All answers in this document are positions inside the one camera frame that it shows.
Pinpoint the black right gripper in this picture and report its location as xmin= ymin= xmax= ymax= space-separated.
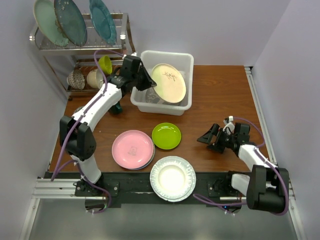
xmin=196 ymin=123 xmax=236 ymax=154

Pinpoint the aluminium frame rail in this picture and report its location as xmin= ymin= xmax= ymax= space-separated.
xmin=18 ymin=177 xmax=87 ymax=240

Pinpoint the mint green large plate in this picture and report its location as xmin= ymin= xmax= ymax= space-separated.
xmin=33 ymin=0 xmax=69 ymax=47

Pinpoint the grey reindeer plate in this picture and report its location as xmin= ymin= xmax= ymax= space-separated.
xmin=145 ymin=88 xmax=164 ymax=104

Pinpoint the dark blue speckled plate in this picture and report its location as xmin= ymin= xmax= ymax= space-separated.
xmin=53 ymin=0 xmax=88 ymax=47

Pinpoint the blue plate under pink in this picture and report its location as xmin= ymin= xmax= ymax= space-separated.
xmin=130 ymin=136 xmax=156 ymax=171

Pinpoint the grey patterned bowl on rack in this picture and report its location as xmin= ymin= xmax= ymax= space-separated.
xmin=66 ymin=69 xmax=86 ymax=90

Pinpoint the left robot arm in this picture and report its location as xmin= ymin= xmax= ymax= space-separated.
xmin=59 ymin=55 xmax=157 ymax=196

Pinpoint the lime green bowl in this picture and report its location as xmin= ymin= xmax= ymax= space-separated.
xmin=98 ymin=55 xmax=113 ymax=75

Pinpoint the white scalloped deep plate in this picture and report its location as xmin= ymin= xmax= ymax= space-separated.
xmin=149 ymin=156 xmax=197 ymax=196

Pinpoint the cream green branch plate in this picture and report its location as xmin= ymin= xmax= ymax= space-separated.
xmin=151 ymin=63 xmax=187 ymax=104

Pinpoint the dark green mug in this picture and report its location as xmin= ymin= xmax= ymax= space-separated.
xmin=108 ymin=101 xmax=123 ymax=115

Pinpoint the leaf patterned bowl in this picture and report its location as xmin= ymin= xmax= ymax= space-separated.
xmin=73 ymin=106 xmax=84 ymax=114

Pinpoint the metal dish rack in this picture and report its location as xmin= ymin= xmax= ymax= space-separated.
xmin=29 ymin=13 xmax=136 ymax=101

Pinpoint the lime green plate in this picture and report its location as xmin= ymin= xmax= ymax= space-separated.
xmin=151 ymin=122 xmax=182 ymax=150

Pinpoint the white plate under scalloped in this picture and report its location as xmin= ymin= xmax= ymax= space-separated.
xmin=152 ymin=185 xmax=195 ymax=203

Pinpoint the teal large plate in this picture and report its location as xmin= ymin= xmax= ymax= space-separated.
xmin=89 ymin=0 xmax=117 ymax=46

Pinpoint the white plastic bin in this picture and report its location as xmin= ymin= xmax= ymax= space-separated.
xmin=130 ymin=50 xmax=194 ymax=116

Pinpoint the cream white bowl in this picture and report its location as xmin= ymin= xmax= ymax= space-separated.
xmin=86 ymin=69 xmax=104 ymax=89

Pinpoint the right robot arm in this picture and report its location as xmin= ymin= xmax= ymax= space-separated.
xmin=193 ymin=116 xmax=290 ymax=216

